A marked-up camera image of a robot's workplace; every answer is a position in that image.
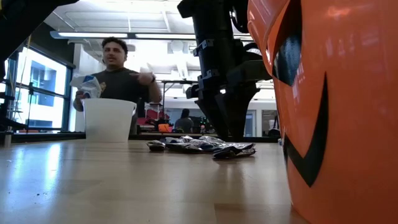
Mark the fluorescent ceiling light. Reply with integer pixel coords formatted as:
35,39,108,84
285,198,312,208
49,30,197,40

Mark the orange storage bin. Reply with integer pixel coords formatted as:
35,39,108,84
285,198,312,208
157,123,174,134

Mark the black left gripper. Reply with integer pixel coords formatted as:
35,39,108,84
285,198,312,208
185,40,272,141

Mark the person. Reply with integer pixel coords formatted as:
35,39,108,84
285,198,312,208
73,36,163,136
174,108,195,134

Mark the white blue Hershey bar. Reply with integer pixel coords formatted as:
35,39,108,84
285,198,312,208
198,135,231,150
212,142,257,161
164,136,200,146

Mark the white blue candy bag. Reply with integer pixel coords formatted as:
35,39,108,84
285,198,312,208
69,74,103,99

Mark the dark brown Hershey bar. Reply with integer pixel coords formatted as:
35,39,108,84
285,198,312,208
167,142,203,154
146,140,167,152

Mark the white skull bucket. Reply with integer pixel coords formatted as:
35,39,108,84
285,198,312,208
81,98,138,144

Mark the black tripod stand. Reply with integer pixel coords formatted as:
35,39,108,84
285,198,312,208
26,81,35,132

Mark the orange pumpkin bucket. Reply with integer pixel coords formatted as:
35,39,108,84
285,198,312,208
247,0,398,224

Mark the large glass window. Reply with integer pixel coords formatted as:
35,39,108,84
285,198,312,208
0,43,76,133

